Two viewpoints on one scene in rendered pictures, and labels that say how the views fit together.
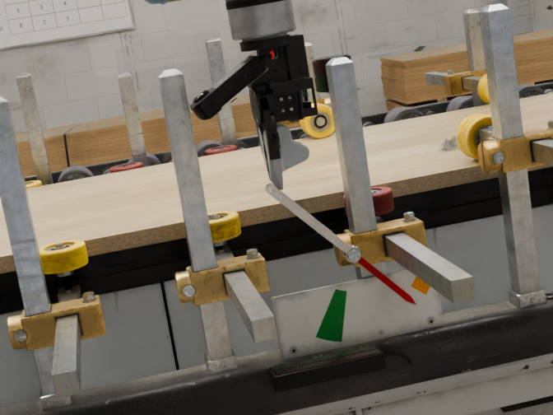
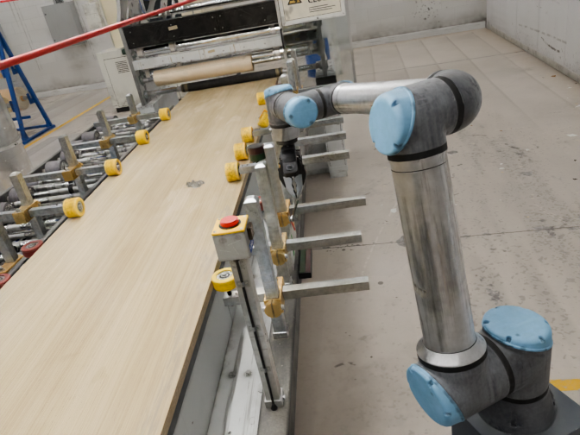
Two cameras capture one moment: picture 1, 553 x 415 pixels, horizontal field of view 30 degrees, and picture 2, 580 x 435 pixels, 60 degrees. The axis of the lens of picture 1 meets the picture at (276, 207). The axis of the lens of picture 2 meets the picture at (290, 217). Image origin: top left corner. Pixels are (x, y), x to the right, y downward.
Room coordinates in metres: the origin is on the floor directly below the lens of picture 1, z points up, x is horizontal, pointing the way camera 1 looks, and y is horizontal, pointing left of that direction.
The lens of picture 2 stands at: (1.03, 1.50, 1.68)
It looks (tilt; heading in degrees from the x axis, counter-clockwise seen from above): 26 degrees down; 287
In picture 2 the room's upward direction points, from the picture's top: 11 degrees counter-clockwise
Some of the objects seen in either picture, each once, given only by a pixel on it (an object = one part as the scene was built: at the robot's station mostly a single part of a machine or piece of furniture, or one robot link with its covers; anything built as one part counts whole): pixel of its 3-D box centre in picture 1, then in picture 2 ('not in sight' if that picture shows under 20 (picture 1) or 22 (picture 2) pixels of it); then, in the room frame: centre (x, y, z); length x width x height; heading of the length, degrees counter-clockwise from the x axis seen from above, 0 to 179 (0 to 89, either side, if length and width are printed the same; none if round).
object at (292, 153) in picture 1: (289, 156); (299, 183); (1.43, -0.03, 1.02); 0.06 x 0.03 x 0.09; 99
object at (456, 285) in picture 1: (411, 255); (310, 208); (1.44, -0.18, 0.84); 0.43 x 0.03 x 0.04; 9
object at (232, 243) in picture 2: not in sight; (234, 239); (1.42, 0.63, 1.18); 0.07 x 0.07 x 0.08; 9
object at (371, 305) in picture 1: (359, 311); (293, 240); (1.51, -0.10, 0.75); 0.26 x 0.01 x 0.10; 99
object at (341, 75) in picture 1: (360, 214); (280, 204); (1.54, -0.13, 0.90); 0.04 x 0.04 x 0.48; 9
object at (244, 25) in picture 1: (262, 22); (284, 131); (1.45, -0.02, 1.21); 0.10 x 0.09 x 0.05; 9
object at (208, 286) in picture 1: (221, 280); (279, 249); (1.51, 0.10, 0.84); 0.14 x 0.06 x 0.05; 99
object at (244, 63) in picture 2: not in sight; (228, 66); (2.44, -2.37, 1.05); 1.43 x 0.12 x 0.12; 9
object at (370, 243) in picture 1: (378, 242); (282, 213); (1.55, -0.15, 0.85); 0.14 x 0.06 x 0.05; 99
